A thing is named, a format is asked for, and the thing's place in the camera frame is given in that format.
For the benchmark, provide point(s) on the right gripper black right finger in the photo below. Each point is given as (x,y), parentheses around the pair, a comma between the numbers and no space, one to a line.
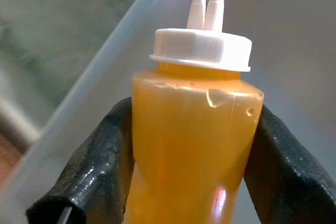
(294,171)

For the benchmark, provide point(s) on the translucent plastic fridge shelf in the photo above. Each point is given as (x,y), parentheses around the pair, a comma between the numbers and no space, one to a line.
(89,77)

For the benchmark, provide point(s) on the orange squeeze bottle white cap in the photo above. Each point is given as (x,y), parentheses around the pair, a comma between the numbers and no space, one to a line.
(194,134)

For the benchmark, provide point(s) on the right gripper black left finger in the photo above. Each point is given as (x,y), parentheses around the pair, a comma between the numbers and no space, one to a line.
(94,171)

